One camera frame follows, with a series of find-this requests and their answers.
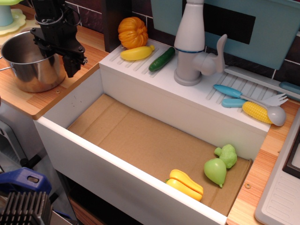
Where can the stainless steel pot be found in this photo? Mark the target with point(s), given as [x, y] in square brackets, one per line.
[33, 72]

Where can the black ribbed heat sink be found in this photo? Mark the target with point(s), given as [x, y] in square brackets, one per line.
[24, 208]

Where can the yellow toy banana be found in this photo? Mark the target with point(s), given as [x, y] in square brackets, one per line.
[138, 53]

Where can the light blue toy cup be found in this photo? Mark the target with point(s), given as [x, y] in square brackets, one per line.
[5, 11]

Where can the yellow flower shaped plate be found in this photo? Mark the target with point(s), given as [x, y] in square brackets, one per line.
[19, 20]

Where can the yellow toy bell pepper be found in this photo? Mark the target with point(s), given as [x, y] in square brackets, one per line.
[183, 183]

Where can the blue handled toy spoon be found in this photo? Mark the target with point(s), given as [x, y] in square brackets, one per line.
[270, 113]

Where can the brown cardboard sheet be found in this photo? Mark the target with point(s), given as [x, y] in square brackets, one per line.
[157, 148]

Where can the orange toy pumpkin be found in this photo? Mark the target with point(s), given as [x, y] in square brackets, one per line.
[132, 33]

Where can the green toy cucumber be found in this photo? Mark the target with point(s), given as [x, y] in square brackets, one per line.
[162, 60]

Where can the blue handled toy fork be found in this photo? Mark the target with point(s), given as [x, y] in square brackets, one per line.
[238, 102]

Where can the teal utensil handle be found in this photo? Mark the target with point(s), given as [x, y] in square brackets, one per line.
[290, 87]

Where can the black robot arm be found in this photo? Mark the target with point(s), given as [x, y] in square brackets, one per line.
[53, 11]

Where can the grey toy faucet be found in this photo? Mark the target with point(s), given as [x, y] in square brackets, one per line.
[193, 62]

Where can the white toy sink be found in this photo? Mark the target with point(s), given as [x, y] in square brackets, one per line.
[194, 110]

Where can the green toy pear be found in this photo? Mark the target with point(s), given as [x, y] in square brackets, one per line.
[215, 170]

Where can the blue clamp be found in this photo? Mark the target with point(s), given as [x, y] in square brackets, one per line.
[24, 180]

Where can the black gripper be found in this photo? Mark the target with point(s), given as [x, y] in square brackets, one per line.
[60, 38]

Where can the yellow toy corn cob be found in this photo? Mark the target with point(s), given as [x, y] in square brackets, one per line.
[255, 111]

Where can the grey toy stove top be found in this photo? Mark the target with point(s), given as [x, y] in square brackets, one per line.
[280, 201]

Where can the green toy broccoli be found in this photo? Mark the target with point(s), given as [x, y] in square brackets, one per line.
[227, 154]

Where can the wooden cutting board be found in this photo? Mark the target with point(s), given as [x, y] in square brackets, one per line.
[29, 25]

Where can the teal hanging bin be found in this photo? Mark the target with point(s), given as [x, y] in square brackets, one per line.
[260, 31]

